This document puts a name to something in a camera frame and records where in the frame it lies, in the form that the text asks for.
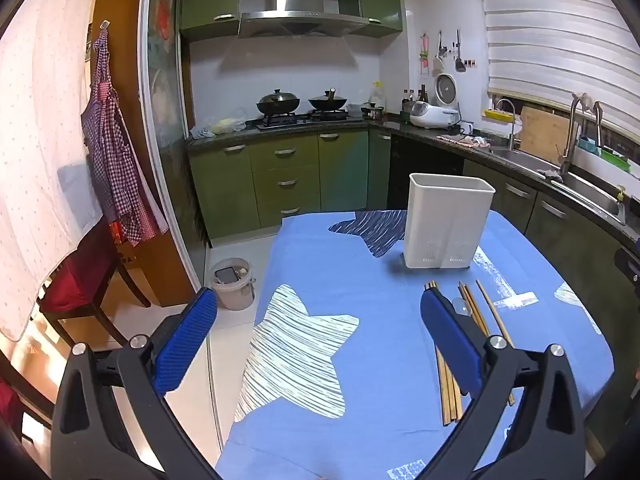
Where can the white plastic utensil holder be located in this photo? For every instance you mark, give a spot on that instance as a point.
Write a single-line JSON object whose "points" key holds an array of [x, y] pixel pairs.
{"points": [[445, 220]]}

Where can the white dotted curtain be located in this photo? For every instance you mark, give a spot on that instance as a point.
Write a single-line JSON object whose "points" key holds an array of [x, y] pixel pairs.
{"points": [[40, 135]]}

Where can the cooking oil bottle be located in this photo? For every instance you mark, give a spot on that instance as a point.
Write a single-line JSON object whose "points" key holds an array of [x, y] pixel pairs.
{"points": [[377, 94]]}

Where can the dark sauce bottle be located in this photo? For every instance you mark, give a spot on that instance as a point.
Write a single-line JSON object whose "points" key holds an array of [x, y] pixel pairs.
{"points": [[423, 94]]}

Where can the pink hanging kitchen tool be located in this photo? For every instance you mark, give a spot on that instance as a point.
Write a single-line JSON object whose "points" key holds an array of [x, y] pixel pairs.
{"points": [[425, 55]]}

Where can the hanging dish brush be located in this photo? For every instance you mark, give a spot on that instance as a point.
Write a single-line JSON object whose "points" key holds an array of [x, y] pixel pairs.
{"points": [[441, 52]]}

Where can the pink dish cloth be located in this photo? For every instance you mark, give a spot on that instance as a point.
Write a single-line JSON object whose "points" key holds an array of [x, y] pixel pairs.
{"points": [[457, 140]]}

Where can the black hanging spatula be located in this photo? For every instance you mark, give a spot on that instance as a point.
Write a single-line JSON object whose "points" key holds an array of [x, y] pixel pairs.
{"points": [[459, 55]]}

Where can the green plastic tray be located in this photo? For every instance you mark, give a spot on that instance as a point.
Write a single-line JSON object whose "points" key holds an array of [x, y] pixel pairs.
{"points": [[615, 156]]}

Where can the black built-in appliance panel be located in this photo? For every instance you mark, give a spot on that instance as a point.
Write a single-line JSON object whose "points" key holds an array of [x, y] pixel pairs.
{"points": [[425, 175]]}

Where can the red checkered apron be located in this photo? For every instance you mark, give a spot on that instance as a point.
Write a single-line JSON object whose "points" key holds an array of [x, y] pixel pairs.
{"points": [[112, 160]]}

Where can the small steel pot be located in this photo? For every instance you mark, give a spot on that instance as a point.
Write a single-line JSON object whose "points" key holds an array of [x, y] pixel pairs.
{"points": [[373, 111]]}

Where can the stainless steel sink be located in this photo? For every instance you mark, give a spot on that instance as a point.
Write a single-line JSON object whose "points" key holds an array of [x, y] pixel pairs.
{"points": [[530, 160]]}

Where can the wooden cutting board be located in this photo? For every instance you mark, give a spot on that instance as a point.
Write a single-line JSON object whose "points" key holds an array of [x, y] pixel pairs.
{"points": [[542, 135]]}

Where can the dark wooden chair red cushion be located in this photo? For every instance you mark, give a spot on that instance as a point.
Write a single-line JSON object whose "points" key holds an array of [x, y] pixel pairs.
{"points": [[75, 285], [11, 400]]}

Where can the steel range hood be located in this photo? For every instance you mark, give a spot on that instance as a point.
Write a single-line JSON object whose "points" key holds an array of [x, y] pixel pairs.
{"points": [[300, 22]]}

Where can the white window blinds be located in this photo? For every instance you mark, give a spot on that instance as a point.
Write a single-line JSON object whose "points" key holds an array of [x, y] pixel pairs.
{"points": [[550, 35]]}

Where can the small mug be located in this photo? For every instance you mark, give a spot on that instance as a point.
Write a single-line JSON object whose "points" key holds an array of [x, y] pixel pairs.
{"points": [[467, 127]]}

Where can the glass sliding door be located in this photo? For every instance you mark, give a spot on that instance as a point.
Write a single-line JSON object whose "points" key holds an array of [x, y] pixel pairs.
{"points": [[167, 110]]}

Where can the white rice cooker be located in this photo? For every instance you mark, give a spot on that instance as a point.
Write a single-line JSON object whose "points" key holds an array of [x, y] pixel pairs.
{"points": [[431, 114]]}

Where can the black wok with lid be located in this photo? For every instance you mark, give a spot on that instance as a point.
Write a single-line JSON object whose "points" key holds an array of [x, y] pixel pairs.
{"points": [[327, 101], [277, 103]]}

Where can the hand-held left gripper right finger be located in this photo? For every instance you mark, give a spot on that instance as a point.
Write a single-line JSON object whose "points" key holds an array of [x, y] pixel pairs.
{"points": [[450, 340]]}

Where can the blue star-print tablecloth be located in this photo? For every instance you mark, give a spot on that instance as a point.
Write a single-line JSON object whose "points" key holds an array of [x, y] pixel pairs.
{"points": [[350, 280]]}

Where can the tall steel faucet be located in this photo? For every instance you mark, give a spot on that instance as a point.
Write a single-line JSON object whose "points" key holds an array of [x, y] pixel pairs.
{"points": [[570, 135]]}

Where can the black gas stove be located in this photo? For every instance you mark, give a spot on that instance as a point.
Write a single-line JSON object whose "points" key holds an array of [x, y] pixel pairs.
{"points": [[310, 120]]}

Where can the teal plastic tray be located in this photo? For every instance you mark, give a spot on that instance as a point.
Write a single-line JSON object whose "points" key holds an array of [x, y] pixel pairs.
{"points": [[590, 145]]}

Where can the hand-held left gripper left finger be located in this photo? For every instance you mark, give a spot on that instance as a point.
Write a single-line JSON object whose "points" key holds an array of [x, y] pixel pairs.
{"points": [[185, 345]]}

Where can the grey trash bucket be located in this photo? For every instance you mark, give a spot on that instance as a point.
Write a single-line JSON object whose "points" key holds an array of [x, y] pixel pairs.
{"points": [[232, 296]]}

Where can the small chrome faucet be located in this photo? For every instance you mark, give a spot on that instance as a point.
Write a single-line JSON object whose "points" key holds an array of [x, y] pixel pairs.
{"points": [[511, 125]]}

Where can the yellow sponge rack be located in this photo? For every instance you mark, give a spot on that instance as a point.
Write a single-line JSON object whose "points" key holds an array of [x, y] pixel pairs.
{"points": [[497, 115]]}

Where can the clear plastic food bag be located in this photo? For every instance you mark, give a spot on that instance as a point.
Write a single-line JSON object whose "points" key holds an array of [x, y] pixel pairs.
{"points": [[225, 125]]}

